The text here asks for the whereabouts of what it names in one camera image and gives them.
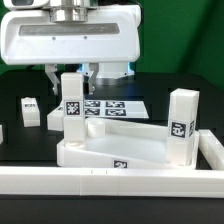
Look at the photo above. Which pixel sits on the fiducial marker sheet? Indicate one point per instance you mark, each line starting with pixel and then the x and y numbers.
pixel 115 109

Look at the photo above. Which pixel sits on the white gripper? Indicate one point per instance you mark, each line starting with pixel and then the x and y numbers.
pixel 37 33

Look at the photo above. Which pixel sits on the white desk tabletop tray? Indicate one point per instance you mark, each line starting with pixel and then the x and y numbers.
pixel 121 144

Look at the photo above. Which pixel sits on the white fixture wall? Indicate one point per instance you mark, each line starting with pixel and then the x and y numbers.
pixel 15 180

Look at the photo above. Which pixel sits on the white block left edge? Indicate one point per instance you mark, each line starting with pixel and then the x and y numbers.
pixel 1 134

